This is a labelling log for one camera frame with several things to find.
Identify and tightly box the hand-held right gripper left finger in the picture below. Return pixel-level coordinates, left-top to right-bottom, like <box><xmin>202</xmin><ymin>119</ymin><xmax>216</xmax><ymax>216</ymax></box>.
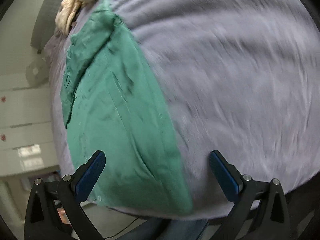
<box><xmin>24</xmin><ymin>150</ymin><xmax>106</xmax><ymax>240</ymax></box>

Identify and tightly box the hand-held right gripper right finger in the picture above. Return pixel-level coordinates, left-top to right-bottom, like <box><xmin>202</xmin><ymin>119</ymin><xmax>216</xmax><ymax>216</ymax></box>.
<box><xmin>209</xmin><ymin>150</ymin><xmax>290</xmax><ymax>240</ymax></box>

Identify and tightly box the green work jacket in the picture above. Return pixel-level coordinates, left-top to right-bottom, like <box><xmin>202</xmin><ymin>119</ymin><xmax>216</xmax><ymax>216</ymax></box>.
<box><xmin>60</xmin><ymin>0</ymin><xmax>194</xmax><ymax>215</ymax></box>

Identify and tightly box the purple bed blanket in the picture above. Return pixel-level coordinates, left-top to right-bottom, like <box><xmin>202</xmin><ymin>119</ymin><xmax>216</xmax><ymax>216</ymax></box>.
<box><xmin>44</xmin><ymin>0</ymin><xmax>316</xmax><ymax>222</ymax></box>

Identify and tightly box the white drawer cabinet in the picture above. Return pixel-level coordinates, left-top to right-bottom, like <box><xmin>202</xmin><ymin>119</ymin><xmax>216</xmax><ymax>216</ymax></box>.
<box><xmin>0</xmin><ymin>75</ymin><xmax>62</xmax><ymax>178</ymax></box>

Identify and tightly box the white round disc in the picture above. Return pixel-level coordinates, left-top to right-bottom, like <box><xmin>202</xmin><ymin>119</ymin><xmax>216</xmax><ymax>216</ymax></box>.
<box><xmin>26</xmin><ymin>57</ymin><xmax>49</xmax><ymax>85</ymax></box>

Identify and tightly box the grey padded headboard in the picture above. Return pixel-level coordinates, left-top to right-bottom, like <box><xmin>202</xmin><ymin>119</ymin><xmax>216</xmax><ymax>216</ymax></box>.
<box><xmin>30</xmin><ymin>0</ymin><xmax>85</xmax><ymax>49</ymax></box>

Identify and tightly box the beige crumpled cloth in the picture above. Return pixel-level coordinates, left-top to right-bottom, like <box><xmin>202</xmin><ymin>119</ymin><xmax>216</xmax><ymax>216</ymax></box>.
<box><xmin>54</xmin><ymin>0</ymin><xmax>114</xmax><ymax>35</ymax></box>

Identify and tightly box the black cable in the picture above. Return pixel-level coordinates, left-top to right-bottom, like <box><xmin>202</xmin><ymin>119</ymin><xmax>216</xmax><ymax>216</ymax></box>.
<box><xmin>102</xmin><ymin>217</ymin><xmax>139</xmax><ymax>239</ymax></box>

